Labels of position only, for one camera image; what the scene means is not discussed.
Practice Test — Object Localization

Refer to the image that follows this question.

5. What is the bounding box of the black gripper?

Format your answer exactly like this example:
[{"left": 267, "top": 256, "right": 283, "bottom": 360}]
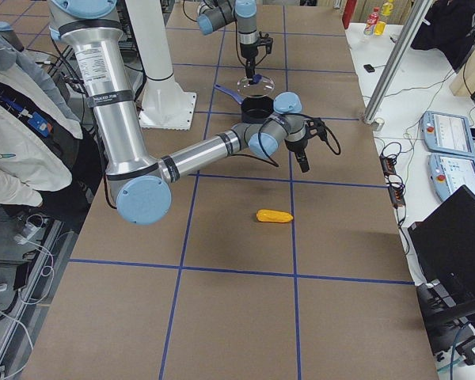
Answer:
[
  {"left": 238, "top": 32, "right": 259, "bottom": 83},
  {"left": 284, "top": 134, "right": 310, "bottom": 172}
]

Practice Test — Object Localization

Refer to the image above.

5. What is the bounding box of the glass pot lid blue knob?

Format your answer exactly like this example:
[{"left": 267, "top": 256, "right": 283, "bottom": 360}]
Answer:
[{"left": 237, "top": 74, "right": 276, "bottom": 98}]

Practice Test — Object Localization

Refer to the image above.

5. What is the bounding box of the yellow corn cob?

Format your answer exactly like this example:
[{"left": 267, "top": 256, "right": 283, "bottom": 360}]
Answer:
[{"left": 256, "top": 209, "right": 294, "bottom": 223}]

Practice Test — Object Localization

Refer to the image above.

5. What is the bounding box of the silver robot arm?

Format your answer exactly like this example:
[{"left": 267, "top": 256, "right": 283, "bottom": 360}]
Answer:
[
  {"left": 49, "top": 1, "right": 308, "bottom": 225},
  {"left": 196, "top": 0, "right": 260, "bottom": 85}
]

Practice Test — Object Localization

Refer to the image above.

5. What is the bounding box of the dark blue saucepan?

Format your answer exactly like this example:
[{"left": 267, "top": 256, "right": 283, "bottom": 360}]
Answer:
[{"left": 214, "top": 84, "right": 274, "bottom": 124}]

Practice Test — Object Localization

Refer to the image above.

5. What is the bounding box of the black power strip orange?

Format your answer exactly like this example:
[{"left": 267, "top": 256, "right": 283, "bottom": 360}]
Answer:
[{"left": 379, "top": 154, "right": 406, "bottom": 209}]

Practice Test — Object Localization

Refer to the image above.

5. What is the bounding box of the small black square device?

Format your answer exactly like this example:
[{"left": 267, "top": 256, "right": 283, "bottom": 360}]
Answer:
[{"left": 363, "top": 64, "right": 375, "bottom": 73}]

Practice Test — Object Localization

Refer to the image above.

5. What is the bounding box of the brown paper table cover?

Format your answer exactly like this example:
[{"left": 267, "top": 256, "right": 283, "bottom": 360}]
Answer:
[{"left": 22, "top": 6, "right": 436, "bottom": 379}]

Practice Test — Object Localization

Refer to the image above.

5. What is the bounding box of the plastic bottle red label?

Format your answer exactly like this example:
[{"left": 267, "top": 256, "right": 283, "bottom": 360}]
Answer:
[{"left": 363, "top": 7, "right": 380, "bottom": 36}]

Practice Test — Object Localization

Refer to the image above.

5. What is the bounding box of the yellow drink bottle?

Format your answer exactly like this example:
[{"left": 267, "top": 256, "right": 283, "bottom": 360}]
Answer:
[{"left": 374, "top": 0, "right": 394, "bottom": 36}]

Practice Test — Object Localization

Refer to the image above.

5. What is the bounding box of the upper blue teach pendant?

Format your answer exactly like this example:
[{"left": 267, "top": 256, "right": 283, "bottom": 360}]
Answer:
[{"left": 419, "top": 110, "right": 475, "bottom": 158}]

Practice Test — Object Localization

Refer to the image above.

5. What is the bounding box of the blue teach pendant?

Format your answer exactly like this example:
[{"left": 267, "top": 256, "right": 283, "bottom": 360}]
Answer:
[
  {"left": 428, "top": 153, "right": 475, "bottom": 201},
  {"left": 419, "top": 110, "right": 475, "bottom": 158}
]

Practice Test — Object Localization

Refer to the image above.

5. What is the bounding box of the lower blue teach pendant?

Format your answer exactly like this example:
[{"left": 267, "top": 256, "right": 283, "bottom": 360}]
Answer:
[{"left": 428, "top": 153, "right": 475, "bottom": 201}]

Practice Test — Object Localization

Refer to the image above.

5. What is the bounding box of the black laptop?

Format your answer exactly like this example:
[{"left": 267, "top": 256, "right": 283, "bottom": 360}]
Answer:
[{"left": 408, "top": 185, "right": 475, "bottom": 294}]

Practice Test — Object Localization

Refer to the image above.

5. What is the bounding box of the black jacket on table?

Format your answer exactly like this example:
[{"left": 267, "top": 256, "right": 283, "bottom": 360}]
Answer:
[{"left": 411, "top": 0, "right": 475, "bottom": 71}]

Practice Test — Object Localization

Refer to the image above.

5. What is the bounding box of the black monitor stand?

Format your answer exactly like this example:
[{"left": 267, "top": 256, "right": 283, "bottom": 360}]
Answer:
[{"left": 416, "top": 283, "right": 475, "bottom": 366}]

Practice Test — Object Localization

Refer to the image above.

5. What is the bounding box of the person in white coat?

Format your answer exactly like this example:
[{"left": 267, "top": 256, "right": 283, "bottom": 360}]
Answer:
[{"left": 0, "top": 36, "right": 102, "bottom": 230}]

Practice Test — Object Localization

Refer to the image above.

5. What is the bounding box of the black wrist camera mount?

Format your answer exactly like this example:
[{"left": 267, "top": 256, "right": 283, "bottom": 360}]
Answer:
[
  {"left": 257, "top": 32, "right": 274, "bottom": 62},
  {"left": 305, "top": 118, "right": 342, "bottom": 156}
]

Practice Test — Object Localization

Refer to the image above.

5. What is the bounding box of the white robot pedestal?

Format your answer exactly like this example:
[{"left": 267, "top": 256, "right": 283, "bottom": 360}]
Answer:
[{"left": 125, "top": 0, "right": 196, "bottom": 131}]

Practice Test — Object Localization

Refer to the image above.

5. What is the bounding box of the aluminium frame post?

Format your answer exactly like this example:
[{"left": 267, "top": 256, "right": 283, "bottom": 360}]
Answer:
[{"left": 362, "top": 0, "right": 432, "bottom": 124}]

